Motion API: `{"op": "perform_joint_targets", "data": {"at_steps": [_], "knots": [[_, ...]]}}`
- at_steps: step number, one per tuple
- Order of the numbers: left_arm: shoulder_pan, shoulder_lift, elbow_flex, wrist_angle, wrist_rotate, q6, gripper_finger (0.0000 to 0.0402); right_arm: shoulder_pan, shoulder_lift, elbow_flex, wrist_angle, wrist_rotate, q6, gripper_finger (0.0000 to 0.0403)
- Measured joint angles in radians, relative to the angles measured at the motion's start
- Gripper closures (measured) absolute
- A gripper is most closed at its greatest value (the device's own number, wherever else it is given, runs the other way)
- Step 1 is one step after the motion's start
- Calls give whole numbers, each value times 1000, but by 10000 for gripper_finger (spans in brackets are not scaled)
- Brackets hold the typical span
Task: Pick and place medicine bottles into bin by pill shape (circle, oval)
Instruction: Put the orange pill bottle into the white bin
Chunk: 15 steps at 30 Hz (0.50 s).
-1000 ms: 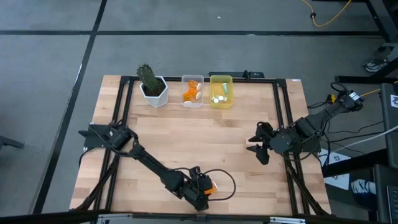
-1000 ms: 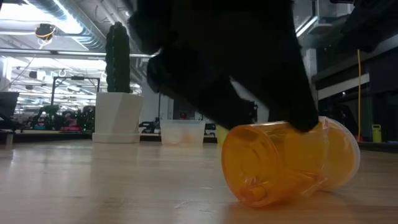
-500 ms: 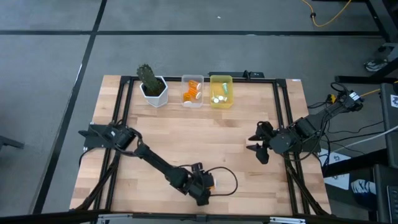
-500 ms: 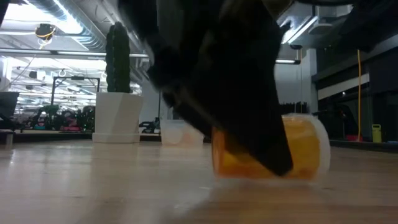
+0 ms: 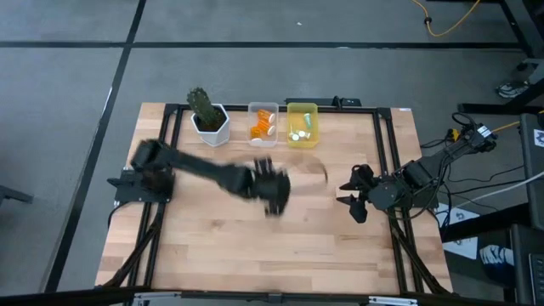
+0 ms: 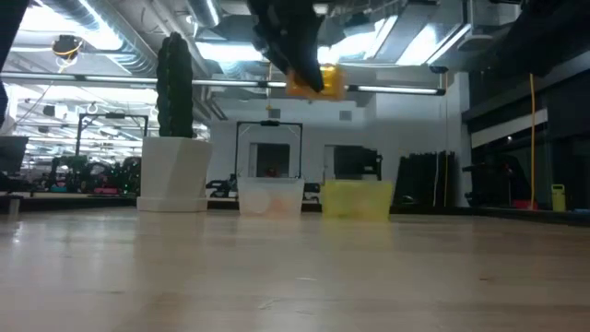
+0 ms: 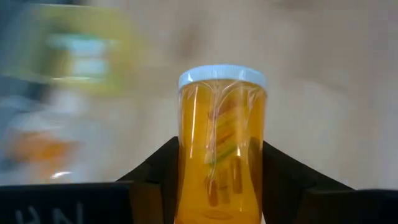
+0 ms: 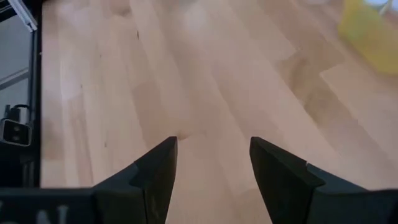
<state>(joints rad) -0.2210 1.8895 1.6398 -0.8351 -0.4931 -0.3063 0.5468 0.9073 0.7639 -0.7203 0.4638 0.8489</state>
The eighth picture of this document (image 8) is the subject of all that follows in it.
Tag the black aluminium table frame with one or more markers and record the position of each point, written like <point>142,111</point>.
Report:
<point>35,93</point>

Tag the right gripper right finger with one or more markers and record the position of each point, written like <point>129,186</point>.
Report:
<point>295,193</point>

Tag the yellow plastic bin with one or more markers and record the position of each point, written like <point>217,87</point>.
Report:
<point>373,40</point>

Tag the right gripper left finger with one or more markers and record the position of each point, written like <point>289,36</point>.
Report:
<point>146,193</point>

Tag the silver metal strip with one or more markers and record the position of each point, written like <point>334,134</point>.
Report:
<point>23,15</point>

